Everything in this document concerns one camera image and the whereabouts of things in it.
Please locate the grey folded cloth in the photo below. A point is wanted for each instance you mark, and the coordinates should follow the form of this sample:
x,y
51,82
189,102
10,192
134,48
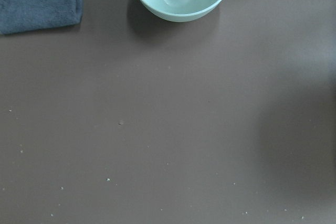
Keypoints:
x,y
25,15

